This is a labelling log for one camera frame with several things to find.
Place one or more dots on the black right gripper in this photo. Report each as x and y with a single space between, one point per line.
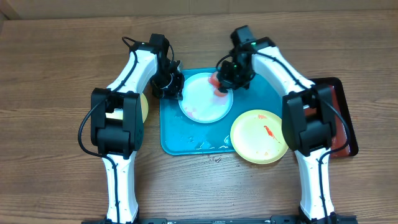
228 79

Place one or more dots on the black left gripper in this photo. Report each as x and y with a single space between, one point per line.
176 93

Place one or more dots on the light blue plate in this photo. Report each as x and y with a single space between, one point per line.
200 103

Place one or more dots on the yellow plate with red stains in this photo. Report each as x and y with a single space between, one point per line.
143 107

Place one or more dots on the yellow plate near right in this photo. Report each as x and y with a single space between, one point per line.
257 137

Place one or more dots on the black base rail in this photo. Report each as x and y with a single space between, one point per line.
275 219

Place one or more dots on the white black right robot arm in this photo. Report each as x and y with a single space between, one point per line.
308 117

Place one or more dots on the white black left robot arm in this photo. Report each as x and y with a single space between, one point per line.
117 123

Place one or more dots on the red cleaning sponge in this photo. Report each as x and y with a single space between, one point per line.
213 80

